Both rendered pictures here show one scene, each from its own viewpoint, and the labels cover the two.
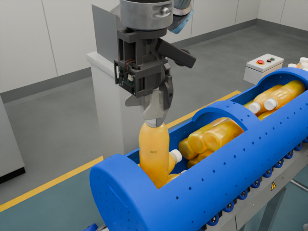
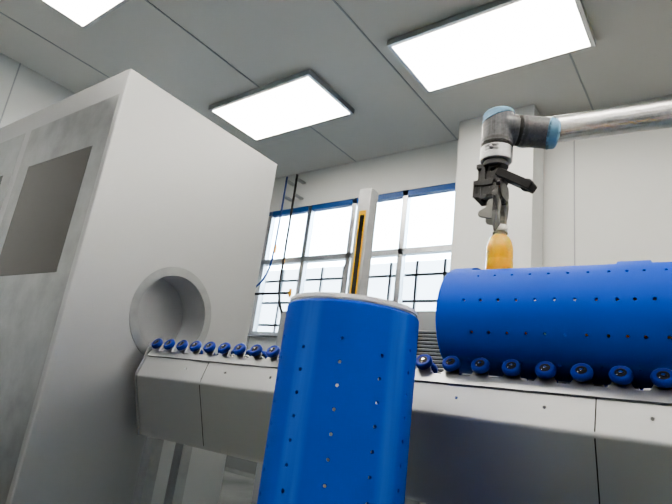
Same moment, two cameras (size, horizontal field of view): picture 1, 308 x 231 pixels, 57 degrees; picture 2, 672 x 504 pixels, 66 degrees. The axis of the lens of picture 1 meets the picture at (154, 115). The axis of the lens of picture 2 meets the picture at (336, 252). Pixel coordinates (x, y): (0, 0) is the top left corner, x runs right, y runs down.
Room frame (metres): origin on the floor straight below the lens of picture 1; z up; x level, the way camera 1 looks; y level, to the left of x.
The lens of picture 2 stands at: (-0.22, -1.20, 0.84)
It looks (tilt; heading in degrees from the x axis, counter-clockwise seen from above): 16 degrees up; 77
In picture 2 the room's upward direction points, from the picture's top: 7 degrees clockwise
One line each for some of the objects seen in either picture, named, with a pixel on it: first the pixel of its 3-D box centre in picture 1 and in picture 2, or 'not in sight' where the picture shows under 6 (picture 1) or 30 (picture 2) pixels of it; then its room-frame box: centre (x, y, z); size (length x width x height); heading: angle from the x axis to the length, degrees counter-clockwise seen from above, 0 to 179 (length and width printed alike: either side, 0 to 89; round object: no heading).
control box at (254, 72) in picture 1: (263, 68); not in sight; (1.40, -0.59, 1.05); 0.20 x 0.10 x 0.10; 130
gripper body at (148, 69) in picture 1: (143, 58); (492, 183); (0.49, 0.02, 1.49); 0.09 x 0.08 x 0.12; 130
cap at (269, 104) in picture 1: (270, 104); not in sight; (0.87, -0.42, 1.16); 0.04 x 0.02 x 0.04; 40
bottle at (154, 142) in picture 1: (154, 151); (499, 264); (0.51, 0.00, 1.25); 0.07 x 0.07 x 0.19
